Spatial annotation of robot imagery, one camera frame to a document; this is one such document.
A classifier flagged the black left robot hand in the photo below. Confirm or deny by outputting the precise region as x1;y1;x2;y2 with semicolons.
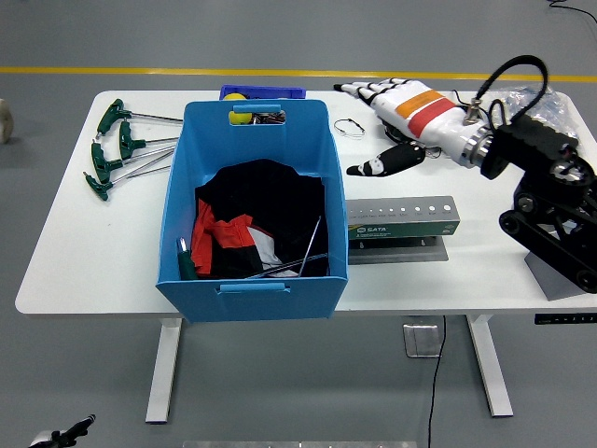
27;413;97;448

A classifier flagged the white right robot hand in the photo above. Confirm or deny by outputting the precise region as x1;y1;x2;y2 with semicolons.
333;77;478;178

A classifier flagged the green and grey tool stand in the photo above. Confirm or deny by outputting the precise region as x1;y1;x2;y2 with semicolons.
347;195;462;266

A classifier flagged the small green T-handle hex key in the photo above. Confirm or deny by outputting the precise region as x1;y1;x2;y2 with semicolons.
298;215;323;277

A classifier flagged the large green T-handle hex key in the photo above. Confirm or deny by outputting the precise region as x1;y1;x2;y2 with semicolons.
175;236;329;281

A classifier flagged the large blue plastic box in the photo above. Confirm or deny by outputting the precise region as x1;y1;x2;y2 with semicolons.
155;97;350;324

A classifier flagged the white table leg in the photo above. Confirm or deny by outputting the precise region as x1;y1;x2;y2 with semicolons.
145;317;184;425
465;313;514;418

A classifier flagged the clear bag of small parts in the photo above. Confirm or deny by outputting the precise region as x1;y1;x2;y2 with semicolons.
484;82;582;141

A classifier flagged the small dark blue bin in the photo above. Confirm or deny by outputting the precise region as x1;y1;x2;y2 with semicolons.
218;84;308;101

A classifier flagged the black and red clothing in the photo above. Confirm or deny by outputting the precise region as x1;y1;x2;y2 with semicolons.
190;158;330;280

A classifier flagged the yellow ball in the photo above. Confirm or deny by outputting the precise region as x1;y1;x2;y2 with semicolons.
222;92;256;126

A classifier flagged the grey block with square recess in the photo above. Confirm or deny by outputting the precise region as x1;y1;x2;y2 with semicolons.
524;251;590;301

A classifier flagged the metal floor plate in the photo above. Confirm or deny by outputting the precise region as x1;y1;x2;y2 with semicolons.
402;322;443;358

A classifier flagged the black table control panel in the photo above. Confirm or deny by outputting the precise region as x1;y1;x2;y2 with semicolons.
534;312;597;326

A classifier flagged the person's white shoe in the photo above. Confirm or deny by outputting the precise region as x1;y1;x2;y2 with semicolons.
0;98;14;145

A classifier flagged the thin wire loop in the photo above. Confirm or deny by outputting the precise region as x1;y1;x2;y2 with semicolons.
333;118;367;140

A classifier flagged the black cable on floor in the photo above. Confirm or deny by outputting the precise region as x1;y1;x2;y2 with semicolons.
548;0;597;22

